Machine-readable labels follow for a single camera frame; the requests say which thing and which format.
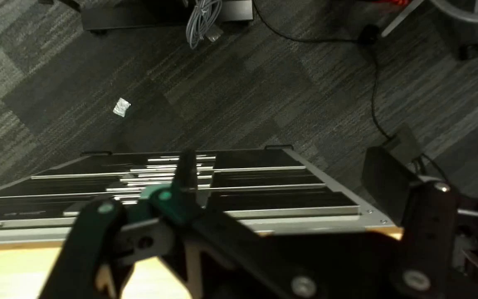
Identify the grey cabinet with wooden top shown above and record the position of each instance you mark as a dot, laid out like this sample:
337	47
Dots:
283	183

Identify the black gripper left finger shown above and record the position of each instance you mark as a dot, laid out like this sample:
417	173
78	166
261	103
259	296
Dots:
140	249

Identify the grey chair base with castor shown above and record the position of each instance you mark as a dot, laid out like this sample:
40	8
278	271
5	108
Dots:
472	22

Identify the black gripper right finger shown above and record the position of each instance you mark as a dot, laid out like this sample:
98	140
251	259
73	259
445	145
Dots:
432	249

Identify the white paper scrap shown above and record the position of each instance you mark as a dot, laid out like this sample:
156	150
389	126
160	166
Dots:
122	106

